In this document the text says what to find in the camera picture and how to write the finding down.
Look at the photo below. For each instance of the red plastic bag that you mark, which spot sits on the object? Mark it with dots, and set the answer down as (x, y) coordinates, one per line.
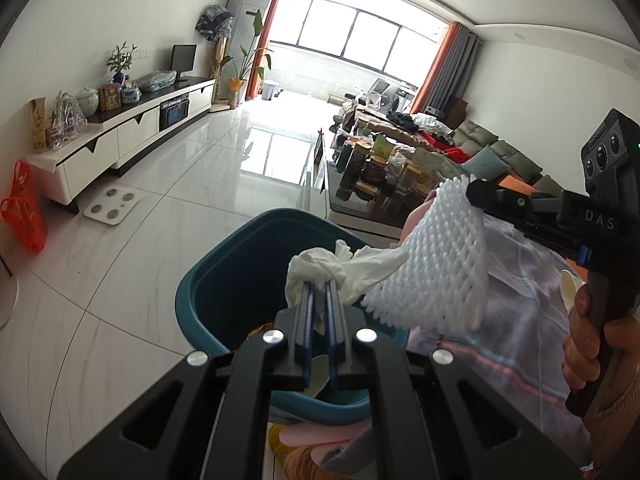
(25, 210)

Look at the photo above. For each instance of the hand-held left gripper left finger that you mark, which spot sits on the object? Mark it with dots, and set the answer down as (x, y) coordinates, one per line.
(305, 320)

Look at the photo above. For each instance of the cloth covered standing fan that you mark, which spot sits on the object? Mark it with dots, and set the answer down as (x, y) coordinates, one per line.
(215, 22)

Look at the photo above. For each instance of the tall yellow printed box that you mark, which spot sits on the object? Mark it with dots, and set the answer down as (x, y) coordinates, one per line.
(39, 125)

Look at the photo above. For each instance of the teal plastic trash bin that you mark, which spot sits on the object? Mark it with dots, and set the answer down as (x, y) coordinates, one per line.
(230, 290)

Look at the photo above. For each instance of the clear plastic wrapped bundle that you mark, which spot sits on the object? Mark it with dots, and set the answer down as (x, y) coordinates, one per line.
(157, 81)

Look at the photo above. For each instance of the glass coffee table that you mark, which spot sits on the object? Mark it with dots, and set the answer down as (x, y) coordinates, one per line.
(345, 215)

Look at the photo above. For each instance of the model ship in plastic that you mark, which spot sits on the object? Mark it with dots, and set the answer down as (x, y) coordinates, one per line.
(67, 120)

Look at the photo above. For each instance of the orange and grey curtain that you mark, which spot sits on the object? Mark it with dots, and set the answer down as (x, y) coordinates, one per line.
(442, 65)

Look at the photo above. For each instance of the orange cushion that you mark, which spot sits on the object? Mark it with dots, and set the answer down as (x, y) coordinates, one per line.
(515, 185)

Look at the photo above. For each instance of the wooden picture frame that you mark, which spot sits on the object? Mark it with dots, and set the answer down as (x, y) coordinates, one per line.
(110, 97)

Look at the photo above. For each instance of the blue white ceramic bowl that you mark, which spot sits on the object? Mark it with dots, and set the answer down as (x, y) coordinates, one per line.
(131, 96)

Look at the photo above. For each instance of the small white pedal bin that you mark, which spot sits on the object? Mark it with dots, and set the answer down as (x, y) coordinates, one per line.
(269, 91)

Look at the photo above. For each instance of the pink cloth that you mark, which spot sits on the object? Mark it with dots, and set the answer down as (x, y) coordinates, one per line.
(320, 435)

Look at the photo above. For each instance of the dark wooden cabinet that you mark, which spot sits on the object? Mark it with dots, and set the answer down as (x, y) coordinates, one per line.
(456, 110)

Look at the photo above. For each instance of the white round stand base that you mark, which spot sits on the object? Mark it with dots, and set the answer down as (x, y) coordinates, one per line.
(7, 305)

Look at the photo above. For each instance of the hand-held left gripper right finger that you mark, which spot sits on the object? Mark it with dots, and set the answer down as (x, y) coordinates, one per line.
(332, 320)

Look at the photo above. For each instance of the person's right hand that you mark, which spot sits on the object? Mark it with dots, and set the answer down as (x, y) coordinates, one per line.
(580, 350)

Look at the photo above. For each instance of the cluttered long table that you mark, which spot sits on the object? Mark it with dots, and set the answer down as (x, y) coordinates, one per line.
(385, 122)

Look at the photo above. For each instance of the white standing air conditioner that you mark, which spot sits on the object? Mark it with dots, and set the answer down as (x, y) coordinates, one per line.
(245, 20)

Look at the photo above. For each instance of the large balcony window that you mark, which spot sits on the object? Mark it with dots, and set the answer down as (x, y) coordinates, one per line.
(350, 30)

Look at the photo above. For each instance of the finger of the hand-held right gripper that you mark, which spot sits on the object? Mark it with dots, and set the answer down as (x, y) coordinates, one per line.
(510, 202)

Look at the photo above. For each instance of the white foam fruit net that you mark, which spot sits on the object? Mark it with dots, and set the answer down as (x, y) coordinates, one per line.
(440, 260)

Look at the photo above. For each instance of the teal cushion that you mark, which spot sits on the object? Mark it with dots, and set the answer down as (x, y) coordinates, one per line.
(482, 162)

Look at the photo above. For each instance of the white tissue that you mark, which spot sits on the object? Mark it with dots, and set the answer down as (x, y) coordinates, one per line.
(315, 267)

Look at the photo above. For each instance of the tall potted leafy plant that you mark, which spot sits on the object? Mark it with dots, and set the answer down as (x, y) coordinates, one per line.
(238, 91)

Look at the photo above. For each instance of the group of glass jars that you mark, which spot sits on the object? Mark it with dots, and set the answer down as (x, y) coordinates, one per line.
(380, 170)

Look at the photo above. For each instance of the white ceramic lidded jar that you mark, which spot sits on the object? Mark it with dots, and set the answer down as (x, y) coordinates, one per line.
(87, 102)

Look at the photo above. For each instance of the white bathroom scale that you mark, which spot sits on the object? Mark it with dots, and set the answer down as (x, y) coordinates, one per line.
(112, 205)

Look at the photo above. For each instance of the small plant in blue vase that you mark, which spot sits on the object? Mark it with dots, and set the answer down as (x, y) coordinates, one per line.
(120, 60)

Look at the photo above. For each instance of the white washing machine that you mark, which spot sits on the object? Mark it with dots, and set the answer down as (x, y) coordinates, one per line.
(402, 101)

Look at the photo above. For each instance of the green leather sofa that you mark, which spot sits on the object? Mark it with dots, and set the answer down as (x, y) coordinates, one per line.
(480, 135)

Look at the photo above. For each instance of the orange window curtain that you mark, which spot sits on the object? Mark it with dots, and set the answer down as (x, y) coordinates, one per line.
(277, 0)

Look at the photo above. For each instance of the white round-door dryer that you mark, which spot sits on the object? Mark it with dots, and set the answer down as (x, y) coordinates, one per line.
(378, 95)

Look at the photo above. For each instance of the pink bed sheet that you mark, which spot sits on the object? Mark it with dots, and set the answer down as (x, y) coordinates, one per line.
(417, 225)

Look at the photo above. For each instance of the white black-topped TV cabinet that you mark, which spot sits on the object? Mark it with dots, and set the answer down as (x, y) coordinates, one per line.
(140, 125)

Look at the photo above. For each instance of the black monitor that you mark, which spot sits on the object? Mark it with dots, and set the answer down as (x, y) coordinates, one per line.
(184, 57)

